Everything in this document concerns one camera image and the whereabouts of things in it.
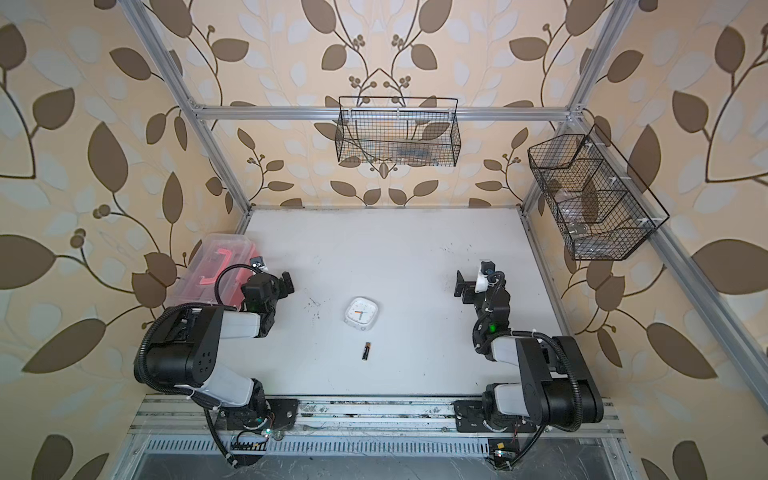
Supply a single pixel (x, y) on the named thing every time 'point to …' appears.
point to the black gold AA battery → (366, 352)
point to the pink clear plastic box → (215, 273)
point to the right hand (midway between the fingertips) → (476, 273)
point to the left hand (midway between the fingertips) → (264, 275)
